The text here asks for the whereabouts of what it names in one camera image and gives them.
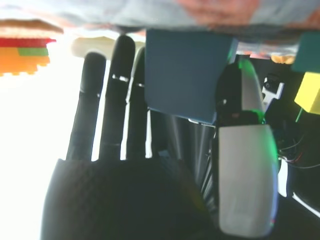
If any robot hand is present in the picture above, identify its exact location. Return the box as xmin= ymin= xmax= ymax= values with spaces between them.
xmin=39 ymin=34 xmax=280 ymax=240

